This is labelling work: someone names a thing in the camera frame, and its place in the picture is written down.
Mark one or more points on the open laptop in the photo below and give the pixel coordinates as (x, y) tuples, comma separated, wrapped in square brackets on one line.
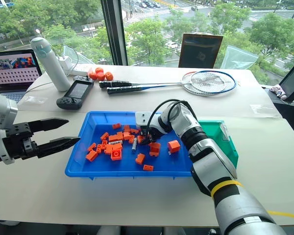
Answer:
[(13, 71)]

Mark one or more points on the green plastic bin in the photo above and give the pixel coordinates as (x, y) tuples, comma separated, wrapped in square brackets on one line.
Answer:
[(220, 137)]

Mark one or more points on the clear plastic sheet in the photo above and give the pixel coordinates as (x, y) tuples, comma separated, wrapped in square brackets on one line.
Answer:
[(72, 55), (237, 57)]

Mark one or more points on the small orange fruit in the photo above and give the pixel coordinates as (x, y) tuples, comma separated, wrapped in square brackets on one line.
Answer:
[(101, 76), (99, 70), (109, 76), (92, 75)]

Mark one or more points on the brown framed board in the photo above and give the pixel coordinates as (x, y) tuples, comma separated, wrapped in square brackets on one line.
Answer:
[(199, 50)]

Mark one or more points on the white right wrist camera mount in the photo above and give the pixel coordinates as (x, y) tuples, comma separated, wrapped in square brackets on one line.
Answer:
[(143, 118)]

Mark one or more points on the blue badminton racket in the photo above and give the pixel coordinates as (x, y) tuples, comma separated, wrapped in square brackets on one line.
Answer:
[(123, 90)]

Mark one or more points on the black window frame post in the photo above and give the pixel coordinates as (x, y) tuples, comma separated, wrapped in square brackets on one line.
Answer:
[(115, 31)]

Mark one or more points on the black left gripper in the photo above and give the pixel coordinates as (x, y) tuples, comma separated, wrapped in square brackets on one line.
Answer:
[(17, 142)]

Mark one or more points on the black side stand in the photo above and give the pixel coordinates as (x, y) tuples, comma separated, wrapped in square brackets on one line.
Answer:
[(289, 115)]

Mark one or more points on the white power strip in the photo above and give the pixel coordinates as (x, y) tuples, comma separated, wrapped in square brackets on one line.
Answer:
[(80, 69)]

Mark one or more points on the white badminton racket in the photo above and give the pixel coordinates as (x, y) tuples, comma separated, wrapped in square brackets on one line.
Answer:
[(114, 84)]

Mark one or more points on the white charger plug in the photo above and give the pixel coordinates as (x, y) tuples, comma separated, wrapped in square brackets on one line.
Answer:
[(63, 61)]

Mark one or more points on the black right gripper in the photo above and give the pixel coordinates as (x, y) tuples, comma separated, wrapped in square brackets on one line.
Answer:
[(154, 133)]

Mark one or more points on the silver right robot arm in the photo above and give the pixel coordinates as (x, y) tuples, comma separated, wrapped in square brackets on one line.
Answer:
[(210, 156)]

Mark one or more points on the black monitor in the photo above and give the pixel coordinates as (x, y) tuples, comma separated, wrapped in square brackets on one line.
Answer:
[(292, 78)]

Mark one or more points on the pink patterned cloth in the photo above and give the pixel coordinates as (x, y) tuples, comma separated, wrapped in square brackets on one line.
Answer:
[(278, 91)]

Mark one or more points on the white water bottle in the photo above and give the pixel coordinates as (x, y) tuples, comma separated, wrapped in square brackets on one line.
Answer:
[(54, 68)]

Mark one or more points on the black handheld game controller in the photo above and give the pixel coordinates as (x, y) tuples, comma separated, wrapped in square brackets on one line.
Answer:
[(74, 94)]

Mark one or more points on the orange toy brick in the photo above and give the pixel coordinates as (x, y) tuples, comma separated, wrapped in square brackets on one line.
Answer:
[(116, 126), (131, 139), (155, 147), (117, 146), (140, 158), (98, 148), (120, 135), (126, 128), (104, 136), (91, 156), (103, 145), (174, 146), (154, 154), (109, 149), (134, 131), (140, 139), (91, 147), (148, 167), (116, 155), (127, 136), (113, 138)]

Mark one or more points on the small clear plastic bag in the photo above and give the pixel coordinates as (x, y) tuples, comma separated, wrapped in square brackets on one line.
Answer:
[(35, 99), (259, 108)]

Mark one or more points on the blue plastic bin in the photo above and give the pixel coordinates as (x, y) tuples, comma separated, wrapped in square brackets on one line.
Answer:
[(127, 169)]

